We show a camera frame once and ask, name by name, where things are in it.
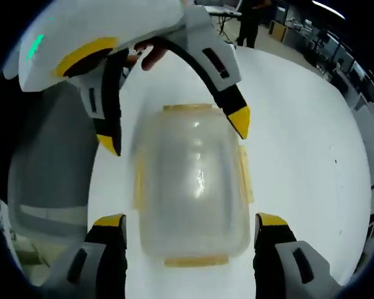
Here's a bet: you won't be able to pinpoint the clear plastic container yellow buckles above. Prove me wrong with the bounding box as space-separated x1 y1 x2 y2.
132 104 256 268

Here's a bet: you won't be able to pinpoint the ceiling light strip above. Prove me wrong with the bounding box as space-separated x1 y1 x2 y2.
311 0 345 12

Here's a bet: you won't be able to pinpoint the white folding table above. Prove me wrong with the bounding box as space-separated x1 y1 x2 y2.
205 0 242 44

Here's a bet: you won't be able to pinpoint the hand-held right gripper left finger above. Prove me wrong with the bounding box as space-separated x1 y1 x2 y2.
39 213 128 299

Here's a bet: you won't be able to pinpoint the white mesh office chair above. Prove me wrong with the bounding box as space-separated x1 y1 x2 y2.
6 82 97 287

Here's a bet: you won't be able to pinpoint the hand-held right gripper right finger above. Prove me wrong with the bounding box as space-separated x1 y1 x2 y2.
252 212 352 299

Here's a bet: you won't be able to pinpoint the cardboard box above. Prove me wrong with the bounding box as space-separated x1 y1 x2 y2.
269 20 289 41

